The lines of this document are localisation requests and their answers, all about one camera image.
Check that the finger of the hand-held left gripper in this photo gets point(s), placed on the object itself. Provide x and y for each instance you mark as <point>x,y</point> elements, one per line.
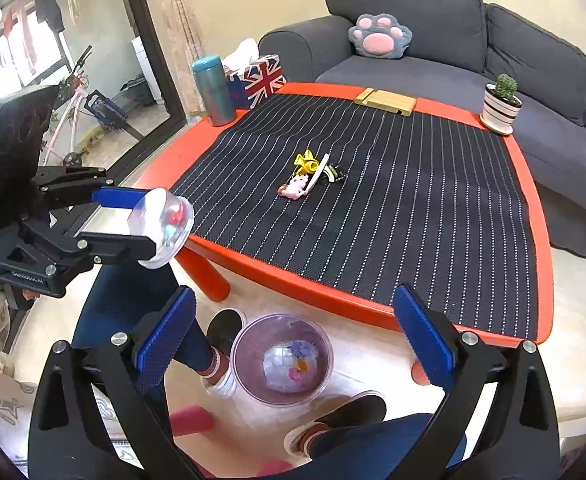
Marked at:
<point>118,197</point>
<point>118,247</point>

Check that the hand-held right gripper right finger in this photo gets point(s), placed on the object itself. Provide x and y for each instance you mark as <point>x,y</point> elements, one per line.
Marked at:
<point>425,342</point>

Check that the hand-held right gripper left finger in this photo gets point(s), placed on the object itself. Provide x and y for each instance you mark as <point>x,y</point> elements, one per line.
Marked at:
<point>168,340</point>

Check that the clear plastic capsule half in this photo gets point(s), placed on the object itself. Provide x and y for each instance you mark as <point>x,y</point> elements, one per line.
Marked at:
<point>168,210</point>

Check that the translucent purple trash bin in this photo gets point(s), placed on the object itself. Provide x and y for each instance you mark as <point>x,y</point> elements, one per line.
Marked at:
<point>248,360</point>

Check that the person's left leg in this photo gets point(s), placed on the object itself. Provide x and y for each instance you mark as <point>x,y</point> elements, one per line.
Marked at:
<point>123,305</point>

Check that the person's leg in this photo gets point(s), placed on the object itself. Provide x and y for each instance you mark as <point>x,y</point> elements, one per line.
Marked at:
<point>373,445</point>
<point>123,305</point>

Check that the red table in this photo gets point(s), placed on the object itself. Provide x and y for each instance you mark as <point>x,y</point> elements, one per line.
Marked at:
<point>168,170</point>

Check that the black shoe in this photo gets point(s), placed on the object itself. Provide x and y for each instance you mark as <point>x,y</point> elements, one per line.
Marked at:
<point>225,330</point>
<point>353,412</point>

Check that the pink bicycle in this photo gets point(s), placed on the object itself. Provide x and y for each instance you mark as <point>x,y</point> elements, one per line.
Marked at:
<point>70,130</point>

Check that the pink slipper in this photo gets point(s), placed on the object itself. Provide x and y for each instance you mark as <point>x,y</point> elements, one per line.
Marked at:
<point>268,471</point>
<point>190,421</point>

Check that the white plastic bag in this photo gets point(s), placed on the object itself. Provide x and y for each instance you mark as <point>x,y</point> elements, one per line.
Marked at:
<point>315,372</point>

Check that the person's right leg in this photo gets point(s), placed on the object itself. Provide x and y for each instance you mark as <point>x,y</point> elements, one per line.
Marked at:
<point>373,445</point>

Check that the hanging red garment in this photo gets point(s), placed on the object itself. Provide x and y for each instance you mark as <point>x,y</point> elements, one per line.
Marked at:
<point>25,35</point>

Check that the white cabinet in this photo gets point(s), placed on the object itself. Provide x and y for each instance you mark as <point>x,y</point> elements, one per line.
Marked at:
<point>147,70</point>

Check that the teal thermos bottle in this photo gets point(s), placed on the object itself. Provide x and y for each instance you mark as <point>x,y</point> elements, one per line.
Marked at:
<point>215,92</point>

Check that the hanging black garment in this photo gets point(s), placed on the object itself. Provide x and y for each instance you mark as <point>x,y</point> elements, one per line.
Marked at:
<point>49,7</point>

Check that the patterned beige cloth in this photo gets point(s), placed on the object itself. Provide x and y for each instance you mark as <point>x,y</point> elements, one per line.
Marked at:
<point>3,400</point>

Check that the pink toy figure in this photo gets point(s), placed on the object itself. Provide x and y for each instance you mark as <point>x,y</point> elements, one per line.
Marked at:
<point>294,186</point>

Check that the flag print tissue box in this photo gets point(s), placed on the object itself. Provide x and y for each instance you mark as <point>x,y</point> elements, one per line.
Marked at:
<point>260,82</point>

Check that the dark grey rug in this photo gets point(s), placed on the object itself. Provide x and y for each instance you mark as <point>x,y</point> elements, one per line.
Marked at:
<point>583,240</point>

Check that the yellow plastic clip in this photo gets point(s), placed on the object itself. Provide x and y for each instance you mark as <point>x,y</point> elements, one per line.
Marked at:
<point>305,161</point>

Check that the black green small clip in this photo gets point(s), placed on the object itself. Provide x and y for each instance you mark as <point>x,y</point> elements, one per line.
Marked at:
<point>334,172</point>

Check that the white plastic stick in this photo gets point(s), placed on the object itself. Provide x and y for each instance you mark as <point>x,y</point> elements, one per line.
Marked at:
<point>318,172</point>

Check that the wooden phone stand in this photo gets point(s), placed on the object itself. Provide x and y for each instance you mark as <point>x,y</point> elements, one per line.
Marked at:
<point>388,101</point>

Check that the cactus in striped pot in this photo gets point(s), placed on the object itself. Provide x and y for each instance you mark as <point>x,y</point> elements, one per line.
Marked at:
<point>500,107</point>

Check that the grey fabric sofa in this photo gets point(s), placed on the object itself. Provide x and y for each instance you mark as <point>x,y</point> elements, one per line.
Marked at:
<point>448,50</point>

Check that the grey pink paw cushion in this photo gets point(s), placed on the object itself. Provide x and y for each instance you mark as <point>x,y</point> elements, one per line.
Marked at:
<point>380,35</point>

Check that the dark door frame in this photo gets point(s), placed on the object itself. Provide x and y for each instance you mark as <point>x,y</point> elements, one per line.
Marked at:
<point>158,45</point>

